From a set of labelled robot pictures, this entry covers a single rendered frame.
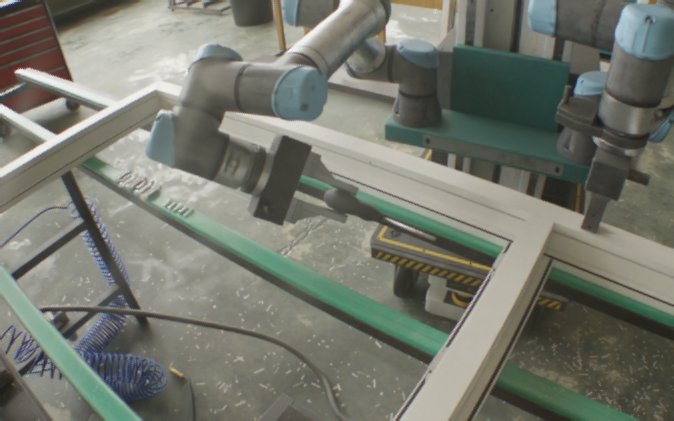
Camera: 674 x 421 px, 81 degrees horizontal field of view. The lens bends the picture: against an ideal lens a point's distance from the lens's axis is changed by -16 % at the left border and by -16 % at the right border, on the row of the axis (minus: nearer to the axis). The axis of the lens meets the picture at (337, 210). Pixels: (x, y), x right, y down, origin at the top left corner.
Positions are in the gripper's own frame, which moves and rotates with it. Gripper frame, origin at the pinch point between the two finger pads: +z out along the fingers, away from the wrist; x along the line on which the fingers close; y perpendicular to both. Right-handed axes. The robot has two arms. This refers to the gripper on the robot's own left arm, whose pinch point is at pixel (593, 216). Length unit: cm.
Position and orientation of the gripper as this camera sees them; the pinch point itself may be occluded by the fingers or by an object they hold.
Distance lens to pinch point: 75.0
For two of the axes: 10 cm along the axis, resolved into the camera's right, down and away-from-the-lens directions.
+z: 0.7, 7.7, 6.4
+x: 5.9, -5.4, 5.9
